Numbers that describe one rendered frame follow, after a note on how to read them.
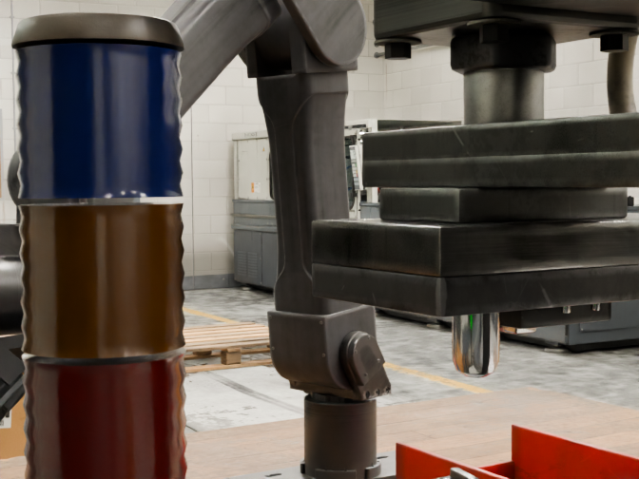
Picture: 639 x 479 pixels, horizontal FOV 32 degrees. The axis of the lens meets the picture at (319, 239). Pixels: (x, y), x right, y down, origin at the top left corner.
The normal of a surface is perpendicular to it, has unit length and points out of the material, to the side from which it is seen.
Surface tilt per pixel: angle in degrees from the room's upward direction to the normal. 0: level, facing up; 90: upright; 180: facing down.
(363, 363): 90
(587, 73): 90
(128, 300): 76
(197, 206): 90
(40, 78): 104
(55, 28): 72
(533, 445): 90
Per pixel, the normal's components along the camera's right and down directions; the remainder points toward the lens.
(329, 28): 0.73, 0.03
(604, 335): 0.47, 0.04
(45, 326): -0.52, -0.19
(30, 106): -0.62, 0.29
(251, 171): -0.88, 0.04
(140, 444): 0.56, 0.28
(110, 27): 0.29, -0.27
